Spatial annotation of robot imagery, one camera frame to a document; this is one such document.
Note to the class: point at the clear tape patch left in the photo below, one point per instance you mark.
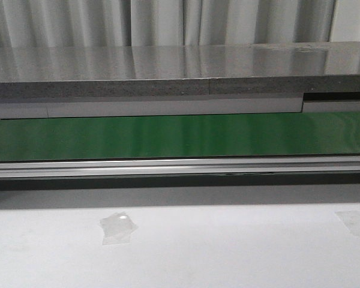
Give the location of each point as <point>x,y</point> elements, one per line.
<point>117,229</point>

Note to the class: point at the clear tape patch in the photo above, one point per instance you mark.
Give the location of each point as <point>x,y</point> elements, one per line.
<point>117,229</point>
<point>351,219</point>

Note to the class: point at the green conveyor belt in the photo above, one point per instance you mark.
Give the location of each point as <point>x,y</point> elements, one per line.
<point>180,136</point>

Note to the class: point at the white conveyor back guard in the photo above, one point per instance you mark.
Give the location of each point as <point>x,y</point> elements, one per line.
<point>294,102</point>

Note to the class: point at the clear tape patch right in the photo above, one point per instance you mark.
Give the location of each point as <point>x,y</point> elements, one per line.
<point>351,219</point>

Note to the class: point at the white curtain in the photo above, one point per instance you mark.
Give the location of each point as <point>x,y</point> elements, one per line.
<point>175,23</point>

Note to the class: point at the aluminium conveyor front rail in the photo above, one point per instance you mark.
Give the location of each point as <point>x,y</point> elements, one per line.
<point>182,166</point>

